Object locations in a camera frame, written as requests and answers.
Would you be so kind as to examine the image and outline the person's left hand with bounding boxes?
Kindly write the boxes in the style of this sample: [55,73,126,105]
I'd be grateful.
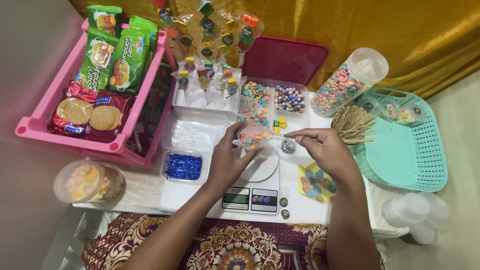
[204,121,264,192]

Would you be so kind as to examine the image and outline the person's right hand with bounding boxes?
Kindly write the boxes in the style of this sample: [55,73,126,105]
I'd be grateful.
[284,128,356,185]

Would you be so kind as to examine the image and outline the small clear plastic cup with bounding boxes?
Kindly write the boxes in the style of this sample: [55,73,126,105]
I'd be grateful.
[238,123,269,151]

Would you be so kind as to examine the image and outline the clear plastic spoon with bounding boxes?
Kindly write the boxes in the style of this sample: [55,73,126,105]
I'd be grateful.
[259,131,298,142]

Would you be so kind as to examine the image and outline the yellow sticker sheet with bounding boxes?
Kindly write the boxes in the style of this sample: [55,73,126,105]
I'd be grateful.
[298,161,337,205]

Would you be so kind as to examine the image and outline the colourful candy in cup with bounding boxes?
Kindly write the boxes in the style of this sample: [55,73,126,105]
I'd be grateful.
[240,131,269,150]

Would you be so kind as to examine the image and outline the bunch of wooden skewers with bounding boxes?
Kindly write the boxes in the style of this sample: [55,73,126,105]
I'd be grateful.
[331,105,378,145]

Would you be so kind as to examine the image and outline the clear box of blue ties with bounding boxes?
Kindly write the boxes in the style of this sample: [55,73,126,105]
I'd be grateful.
[160,149,206,185]

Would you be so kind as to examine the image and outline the clear box of plastic bags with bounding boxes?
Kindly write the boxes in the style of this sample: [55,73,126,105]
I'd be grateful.
[161,109,232,153]

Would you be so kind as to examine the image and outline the white digital kitchen scale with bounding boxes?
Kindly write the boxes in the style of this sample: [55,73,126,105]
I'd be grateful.
[219,144,281,215]

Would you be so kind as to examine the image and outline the roll of round stickers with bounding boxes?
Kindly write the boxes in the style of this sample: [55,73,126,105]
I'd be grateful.
[280,139,297,155]

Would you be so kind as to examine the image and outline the clear compartment tray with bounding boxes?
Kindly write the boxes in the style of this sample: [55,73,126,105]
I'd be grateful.
[238,77,311,135]

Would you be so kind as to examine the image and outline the yellow and green candy cubes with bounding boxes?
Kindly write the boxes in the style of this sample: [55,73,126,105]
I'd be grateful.
[272,117,288,134]

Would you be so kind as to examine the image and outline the filled clear cup with lid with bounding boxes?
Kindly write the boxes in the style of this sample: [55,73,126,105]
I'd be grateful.
[397,102,428,125]
[380,100,404,121]
[359,96,384,115]

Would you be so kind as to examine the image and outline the white foam block tray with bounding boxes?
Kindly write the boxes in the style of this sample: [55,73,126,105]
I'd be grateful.
[172,67,245,121]

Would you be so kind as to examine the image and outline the pile of speckled pebble candies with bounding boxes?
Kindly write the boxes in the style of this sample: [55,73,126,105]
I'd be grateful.
[274,85,307,114]

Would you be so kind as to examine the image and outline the teal plastic basket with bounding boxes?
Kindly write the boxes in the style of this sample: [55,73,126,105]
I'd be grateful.
[352,87,448,193]

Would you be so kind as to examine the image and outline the maroon patterned skirt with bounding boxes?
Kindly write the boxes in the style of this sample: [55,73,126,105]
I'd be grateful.
[81,212,386,270]

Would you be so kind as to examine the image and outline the row of small candy sticks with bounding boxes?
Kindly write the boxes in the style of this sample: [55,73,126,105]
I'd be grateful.
[177,56,241,106]

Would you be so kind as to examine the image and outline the stack of dark snack packets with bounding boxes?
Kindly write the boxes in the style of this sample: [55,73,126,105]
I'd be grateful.
[125,63,174,158]

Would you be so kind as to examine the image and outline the dark red plastic tray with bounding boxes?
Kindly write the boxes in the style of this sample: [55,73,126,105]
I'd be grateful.
[241,35,330,87]

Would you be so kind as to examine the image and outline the red biscuit packet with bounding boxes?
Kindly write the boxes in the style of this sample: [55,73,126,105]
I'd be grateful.
[47,80,99,138]
[85,90,134,143]

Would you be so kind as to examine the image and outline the bunch of wrapped candy skewers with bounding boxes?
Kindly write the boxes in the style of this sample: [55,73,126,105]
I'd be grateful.
[152,0,265,69]

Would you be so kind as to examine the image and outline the green biscuit packet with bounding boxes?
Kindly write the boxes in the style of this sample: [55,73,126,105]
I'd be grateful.
[74,29,120,93]
[86,4,124,38]
[129,15,159,53]
[108,28,151,95]

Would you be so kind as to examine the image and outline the round clear tub of marshmallows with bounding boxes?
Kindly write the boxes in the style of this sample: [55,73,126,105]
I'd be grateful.
[53,160,125,204]

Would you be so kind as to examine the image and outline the gold satin curtain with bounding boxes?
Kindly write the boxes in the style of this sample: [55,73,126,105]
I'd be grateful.
[69,0,480,100]

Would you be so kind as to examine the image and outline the pink plastic basket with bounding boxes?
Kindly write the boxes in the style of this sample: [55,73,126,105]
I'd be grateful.
[15,19,178,166]

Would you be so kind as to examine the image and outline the pile of pastel ring candies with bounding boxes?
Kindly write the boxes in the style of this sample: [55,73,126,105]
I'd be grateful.
[241,81,271,126]

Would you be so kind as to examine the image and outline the clear jar of ring candies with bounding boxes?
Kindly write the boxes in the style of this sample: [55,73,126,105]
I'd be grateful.
[310,47,389,118]

